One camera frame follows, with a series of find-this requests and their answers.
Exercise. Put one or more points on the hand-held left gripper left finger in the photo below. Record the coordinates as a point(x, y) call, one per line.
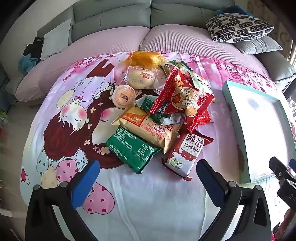
point(85, 183)

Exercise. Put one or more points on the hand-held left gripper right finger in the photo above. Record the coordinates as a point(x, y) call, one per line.
point(209, 183)

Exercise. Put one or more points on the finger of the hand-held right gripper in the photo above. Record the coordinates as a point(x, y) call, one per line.
point(277, 165)

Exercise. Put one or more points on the red and white biscuit packet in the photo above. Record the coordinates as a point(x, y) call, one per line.
point(182, 155)

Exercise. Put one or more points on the teal cardboard box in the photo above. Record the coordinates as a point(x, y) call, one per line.
point(261, 129)

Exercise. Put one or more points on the large green packet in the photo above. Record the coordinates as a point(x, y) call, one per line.
point(129, 150)

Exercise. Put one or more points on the small red packet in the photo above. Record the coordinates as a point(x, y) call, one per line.
point(196, 120)

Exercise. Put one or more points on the yellow biscuit packet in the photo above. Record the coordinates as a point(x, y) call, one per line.
point(148, 129)

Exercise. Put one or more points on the large red cracker packet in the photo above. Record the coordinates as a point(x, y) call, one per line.
point(182, 97)

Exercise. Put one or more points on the orange pudding cup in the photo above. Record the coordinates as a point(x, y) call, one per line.
point(123, 96)

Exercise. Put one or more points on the small green foil packet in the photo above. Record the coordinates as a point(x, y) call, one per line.
point(148, 104)

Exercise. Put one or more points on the green and white clear packet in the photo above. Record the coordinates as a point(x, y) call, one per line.
point(198, 81)

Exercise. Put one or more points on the clear bun packet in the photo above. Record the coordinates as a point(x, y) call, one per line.
point(141, 77)

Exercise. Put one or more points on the orange bread packet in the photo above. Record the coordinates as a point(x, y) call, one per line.
point(143, 59)

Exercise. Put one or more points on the printed cartoon blanket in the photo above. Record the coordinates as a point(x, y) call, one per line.
point(143, 204)

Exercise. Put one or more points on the grey pillow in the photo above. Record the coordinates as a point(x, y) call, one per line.
point(259, 46)

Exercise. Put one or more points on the teal blue cloth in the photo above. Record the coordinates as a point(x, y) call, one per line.
point(27, 63)

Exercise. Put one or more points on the black and white patterned pillow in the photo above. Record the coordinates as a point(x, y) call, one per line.
point(238, 26)

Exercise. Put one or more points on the dark clothes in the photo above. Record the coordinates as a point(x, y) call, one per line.
point(34, 47)

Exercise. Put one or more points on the pale green pillow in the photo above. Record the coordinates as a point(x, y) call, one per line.
point(55, 39)

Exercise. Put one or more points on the dark blue cloth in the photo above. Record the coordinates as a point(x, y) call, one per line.
point(233, 9)

